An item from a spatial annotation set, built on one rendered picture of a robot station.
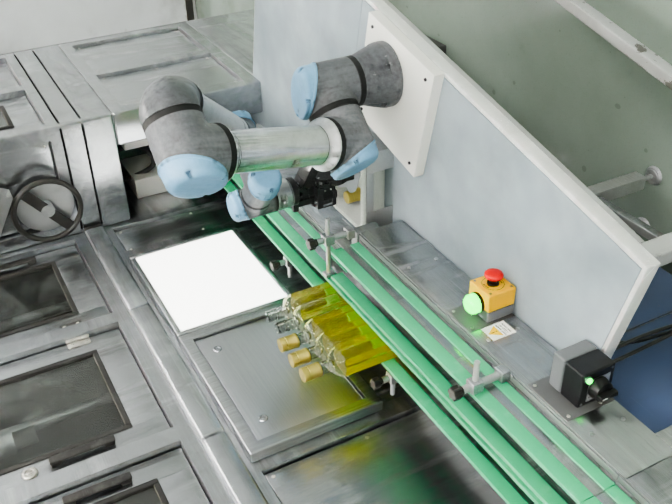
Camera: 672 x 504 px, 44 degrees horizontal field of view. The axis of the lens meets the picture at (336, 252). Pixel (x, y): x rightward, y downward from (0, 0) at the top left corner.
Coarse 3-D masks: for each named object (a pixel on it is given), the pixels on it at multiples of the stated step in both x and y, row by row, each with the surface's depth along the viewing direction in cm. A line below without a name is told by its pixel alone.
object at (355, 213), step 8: (360, 184) 223; (336, 200) 224; (344, 200) 225; (336, 208) 223; (344, 208) 222; (352, 208) 221; (360, 208) 221; (344, 216) 220; (352, 216) 218; (360, 216) 218; (360, 224) 213
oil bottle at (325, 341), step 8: (360, 320) 198; (336, 328) 196; (344, 328) 196; (352, 328) 195; (360, 328) 195; (368, 328) 195; (320, 336) 193; (328, 336) 193; (336, 336) 193; (344, 336) 193; (352, 336) 193; (360, 336) 194; (320, 344) 192; (328, 344) 191; (336, 344) 191; (320, 352) 192
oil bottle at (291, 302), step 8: (312, 288) 209; (320, 288) 209; (328, 288) 209; (288, 296) 207; (296, 296) 206; (304, 296) 206; (312, 296) 206; (320, 296) 206; (288, 304) 205; (296, 304) 204; (288, 312) 205
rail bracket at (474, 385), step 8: (496, 368) 163; (504, 368) 163; (472, 376) 161; (488, 376) 162; (496, 376) 162; (504, 376) 162; (512, 376) 162; (472, 384) 159; (480, 384) 159; (448, 392) 159; (456, 392) 158; (464, 392) 159; (472, 392) 160; (480, 392) 161; (456, 400) 159
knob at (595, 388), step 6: (600, 378) 152; (606, 378) 152; (594, 384) 152; (600, 384) 151; (606, 384) 151; (588, 390) 152; (594, 390) 151; (600, 390) 151; (606, 390) 152; (612, 390) 152; (594, 396) 152; (600, 396) 150; (606, 396) 150; (612, 396) 151
